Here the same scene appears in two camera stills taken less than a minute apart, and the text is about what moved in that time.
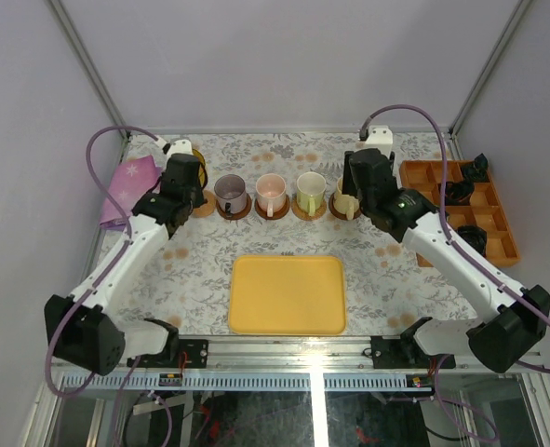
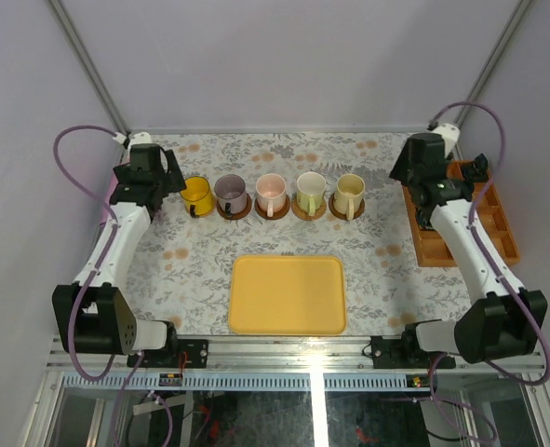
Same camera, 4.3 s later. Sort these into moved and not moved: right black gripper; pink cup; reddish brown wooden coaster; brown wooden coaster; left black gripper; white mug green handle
Moved: right black gripper; left black gripper
Not moved: pink cup; brown wooden coaster; reddish brown wooden coaster; white mug green handle
